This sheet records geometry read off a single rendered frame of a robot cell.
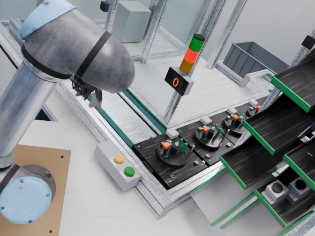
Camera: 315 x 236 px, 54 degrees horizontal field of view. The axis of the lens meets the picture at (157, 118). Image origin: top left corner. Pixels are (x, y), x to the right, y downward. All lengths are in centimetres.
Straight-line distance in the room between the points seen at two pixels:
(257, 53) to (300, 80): 261
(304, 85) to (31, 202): 77
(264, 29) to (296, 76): 364
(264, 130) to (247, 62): 219
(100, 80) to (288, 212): 68
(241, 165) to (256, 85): 135
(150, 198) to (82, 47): 73
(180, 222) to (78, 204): 39
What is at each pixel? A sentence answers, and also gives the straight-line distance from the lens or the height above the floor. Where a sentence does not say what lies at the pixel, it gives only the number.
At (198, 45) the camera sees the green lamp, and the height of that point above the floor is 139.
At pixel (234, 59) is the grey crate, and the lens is 320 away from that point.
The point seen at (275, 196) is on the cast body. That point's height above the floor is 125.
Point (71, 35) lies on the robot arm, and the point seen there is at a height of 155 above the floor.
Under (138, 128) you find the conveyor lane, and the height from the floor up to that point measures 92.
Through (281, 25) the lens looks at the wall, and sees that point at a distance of 466.
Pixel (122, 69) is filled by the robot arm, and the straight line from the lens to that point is 65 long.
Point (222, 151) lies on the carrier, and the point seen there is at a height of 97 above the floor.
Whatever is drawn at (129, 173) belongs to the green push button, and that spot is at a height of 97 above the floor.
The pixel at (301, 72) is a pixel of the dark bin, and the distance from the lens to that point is 95.
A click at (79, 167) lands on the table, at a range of 128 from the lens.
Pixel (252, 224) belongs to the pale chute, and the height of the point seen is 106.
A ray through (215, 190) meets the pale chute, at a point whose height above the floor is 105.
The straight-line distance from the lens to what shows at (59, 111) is 151.
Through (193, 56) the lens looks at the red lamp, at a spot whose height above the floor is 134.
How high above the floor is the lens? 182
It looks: 36 degrees down
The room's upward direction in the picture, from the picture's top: 23 degrees clockwise
